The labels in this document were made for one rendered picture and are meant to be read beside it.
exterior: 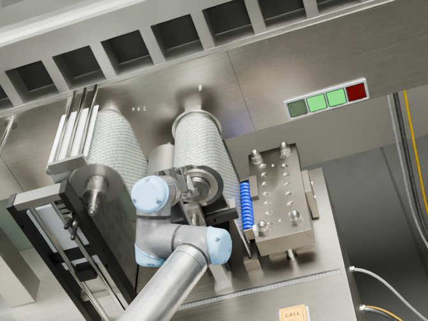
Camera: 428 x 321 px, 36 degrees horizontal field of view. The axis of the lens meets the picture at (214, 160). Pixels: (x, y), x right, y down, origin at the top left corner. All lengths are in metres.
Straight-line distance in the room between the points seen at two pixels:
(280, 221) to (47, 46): 0.83
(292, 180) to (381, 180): 1.50
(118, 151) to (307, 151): 1.94
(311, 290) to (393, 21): 0.78
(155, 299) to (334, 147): 2.50
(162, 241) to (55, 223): 0.44
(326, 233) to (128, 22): 0.84
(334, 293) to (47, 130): 0.99
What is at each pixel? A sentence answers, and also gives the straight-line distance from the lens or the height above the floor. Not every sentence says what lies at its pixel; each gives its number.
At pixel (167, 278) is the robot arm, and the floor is 1.46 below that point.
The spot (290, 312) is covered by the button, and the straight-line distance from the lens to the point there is 1.81.
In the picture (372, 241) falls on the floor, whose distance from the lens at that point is 3.18.
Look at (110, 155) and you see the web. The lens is 1.78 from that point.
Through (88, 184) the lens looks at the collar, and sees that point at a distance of 1.75.
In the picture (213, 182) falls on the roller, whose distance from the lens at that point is 1.74.
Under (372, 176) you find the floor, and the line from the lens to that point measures 3.50.
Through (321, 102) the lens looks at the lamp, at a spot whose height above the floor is 1.18.
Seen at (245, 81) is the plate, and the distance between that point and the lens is 1.96.
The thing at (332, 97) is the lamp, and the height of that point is 1.19.
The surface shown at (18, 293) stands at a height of 0.95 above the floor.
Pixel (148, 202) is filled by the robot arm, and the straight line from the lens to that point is 1.39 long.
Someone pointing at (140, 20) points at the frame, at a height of 1.60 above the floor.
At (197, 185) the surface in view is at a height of 1.27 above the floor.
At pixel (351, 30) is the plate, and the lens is 1.92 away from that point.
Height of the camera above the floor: 2.32
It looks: 36 degrees down
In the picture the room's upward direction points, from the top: 23 degrees counter-clockwise
